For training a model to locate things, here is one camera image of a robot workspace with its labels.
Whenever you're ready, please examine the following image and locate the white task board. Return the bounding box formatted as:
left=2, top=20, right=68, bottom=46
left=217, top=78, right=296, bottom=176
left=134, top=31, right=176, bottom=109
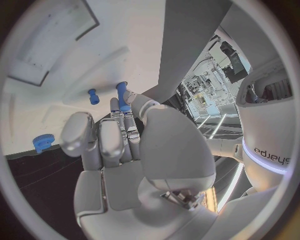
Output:
left=1, top=0, right=167, bottom=160

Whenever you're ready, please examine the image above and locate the long blue peg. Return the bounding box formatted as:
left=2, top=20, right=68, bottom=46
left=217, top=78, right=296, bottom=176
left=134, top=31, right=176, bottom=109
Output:
left=115, top=81, right=132, bottom=114

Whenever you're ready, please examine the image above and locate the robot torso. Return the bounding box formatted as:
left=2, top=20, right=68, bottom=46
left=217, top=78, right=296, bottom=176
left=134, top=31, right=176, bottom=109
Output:
left=235, top=57, right=297, bottom=194

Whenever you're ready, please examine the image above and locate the short blue peg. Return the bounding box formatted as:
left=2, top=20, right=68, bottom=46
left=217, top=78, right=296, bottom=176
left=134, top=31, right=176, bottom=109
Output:
left=87, top=88, right=101, bottom=106

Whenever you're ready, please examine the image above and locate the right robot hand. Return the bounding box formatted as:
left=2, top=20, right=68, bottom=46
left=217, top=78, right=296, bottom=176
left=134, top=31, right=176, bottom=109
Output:
left=59, top=89, right=219, bottom=240

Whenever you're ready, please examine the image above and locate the blue gear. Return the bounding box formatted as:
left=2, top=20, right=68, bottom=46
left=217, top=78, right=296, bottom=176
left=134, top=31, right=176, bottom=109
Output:
left=31, top=133, right=57, bottom=154

